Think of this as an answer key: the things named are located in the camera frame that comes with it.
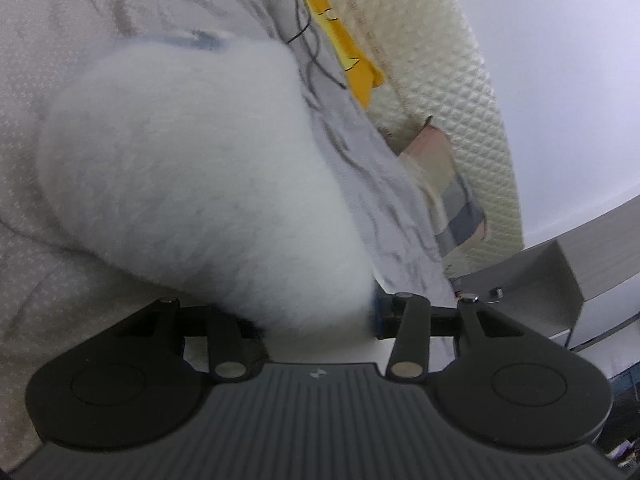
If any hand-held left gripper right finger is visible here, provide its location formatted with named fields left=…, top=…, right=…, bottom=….
left=372, top=291, right=538, bottom=382

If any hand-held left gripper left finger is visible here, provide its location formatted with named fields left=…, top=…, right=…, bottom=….
left=117, top=297, right=267, bottom=382

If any white blue striped fluffy sweater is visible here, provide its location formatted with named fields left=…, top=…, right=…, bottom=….
left=37, top=30, right=376, bottom=342

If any plaid pillow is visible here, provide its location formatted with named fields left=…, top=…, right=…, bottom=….
left=399, top=115, right=489, bottom=273

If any grey cabinet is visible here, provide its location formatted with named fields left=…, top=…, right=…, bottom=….
left=450, top=200, right=640, bottom=356

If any light dotted bed sheet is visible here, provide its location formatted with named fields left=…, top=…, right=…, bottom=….
left=0, top=0, right=226, bottom=461

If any cream quilted headboard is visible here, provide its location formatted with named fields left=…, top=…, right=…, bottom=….
left=320, top=0, right=523, bottom=276

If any dark blue cloth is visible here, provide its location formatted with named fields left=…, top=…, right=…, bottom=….
left=611, top=370, right=640, bottom=397

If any yellow pillow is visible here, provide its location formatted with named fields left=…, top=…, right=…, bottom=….
left=280, top=0, right=386, bottom=109

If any black charging cable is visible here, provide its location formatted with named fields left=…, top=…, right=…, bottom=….
left=286, top=0, right=349, bottom=92

